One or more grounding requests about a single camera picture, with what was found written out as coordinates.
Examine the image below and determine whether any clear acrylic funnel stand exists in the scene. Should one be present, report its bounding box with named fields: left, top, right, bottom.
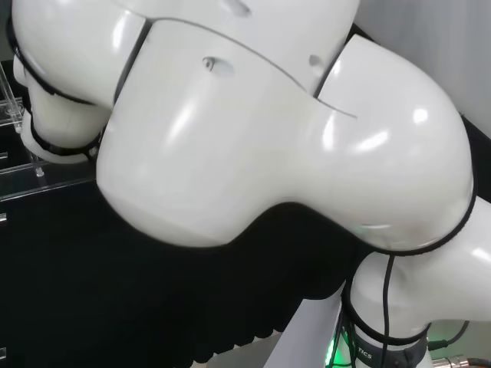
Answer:
left=0, top=60, right=101, bottom=202

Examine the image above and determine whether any black bench cloth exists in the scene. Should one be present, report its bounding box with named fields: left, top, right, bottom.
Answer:
left=0, top=22, right=491, bottom=368

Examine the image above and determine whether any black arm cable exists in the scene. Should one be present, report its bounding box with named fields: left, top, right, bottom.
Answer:
left=381, top=255, right=396, bottom=342

